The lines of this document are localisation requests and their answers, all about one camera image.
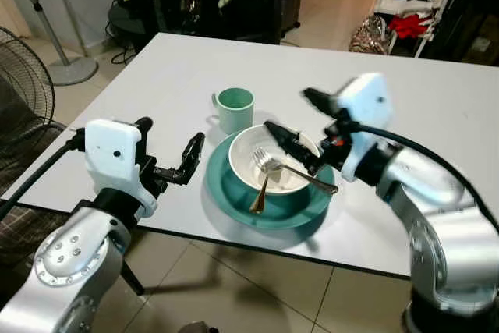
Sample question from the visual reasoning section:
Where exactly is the white ceramic bowl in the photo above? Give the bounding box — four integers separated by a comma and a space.
228, 124, 323, 196

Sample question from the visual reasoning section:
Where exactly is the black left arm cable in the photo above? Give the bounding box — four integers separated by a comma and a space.
0, 132, 87, 223

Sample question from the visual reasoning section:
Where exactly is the dark checkered sofa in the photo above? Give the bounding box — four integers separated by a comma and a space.
0, 99, 73, 287

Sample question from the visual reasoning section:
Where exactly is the black grille floor fan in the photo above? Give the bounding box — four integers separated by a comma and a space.
0, 27, 56, 164

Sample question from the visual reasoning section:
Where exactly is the black round side table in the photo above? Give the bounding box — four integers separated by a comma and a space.
107, 0, 162, 55

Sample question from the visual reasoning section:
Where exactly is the teal round plate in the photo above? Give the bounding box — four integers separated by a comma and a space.
203, 127, 338, 231

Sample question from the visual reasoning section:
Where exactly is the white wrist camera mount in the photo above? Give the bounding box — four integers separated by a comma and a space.
83, 119, 158, 218
335, 73, 394, 183

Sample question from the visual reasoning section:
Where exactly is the black suitcase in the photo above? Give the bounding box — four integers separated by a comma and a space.
262, 0, 304, 37

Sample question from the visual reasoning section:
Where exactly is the light green ceramic mug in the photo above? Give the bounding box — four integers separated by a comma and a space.
211, 87, 256, 136

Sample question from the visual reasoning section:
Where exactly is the silver metal fork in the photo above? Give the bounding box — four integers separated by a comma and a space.
252, 149, 340, 197

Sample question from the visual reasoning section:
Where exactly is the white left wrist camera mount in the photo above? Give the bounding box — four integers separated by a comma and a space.
83, 119, 158, 218

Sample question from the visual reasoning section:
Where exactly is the patterned brown bag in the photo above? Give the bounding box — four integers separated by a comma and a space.
349, 15, 391, 56

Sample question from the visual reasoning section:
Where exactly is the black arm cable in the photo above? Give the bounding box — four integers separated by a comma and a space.
343, 121, 499, 231
0, 132, 87, 223

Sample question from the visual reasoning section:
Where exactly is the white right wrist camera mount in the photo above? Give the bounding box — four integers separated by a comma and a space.
335, 73, 394, 183

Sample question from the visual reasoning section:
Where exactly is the red crumpled cloth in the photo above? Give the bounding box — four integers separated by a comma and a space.
388, 13, 430, 41

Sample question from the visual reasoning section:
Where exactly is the black table leg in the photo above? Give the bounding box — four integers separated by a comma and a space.
119, 258, 147, 297

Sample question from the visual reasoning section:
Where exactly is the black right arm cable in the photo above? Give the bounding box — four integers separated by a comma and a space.
343, 121, 499, 231

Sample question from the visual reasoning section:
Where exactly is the dark wooden cabinet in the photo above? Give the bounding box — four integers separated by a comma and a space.
425, 0, 499, 66

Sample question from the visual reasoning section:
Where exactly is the grey pedestal fan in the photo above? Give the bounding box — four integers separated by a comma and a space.
0, 0, 100, 87

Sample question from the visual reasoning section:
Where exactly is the black shelf cabinet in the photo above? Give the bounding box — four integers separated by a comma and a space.
153, 0, 301, 45

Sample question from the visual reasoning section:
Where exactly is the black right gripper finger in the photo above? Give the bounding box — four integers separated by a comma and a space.
303, 87, 344, 120
264, 120, 324, 176

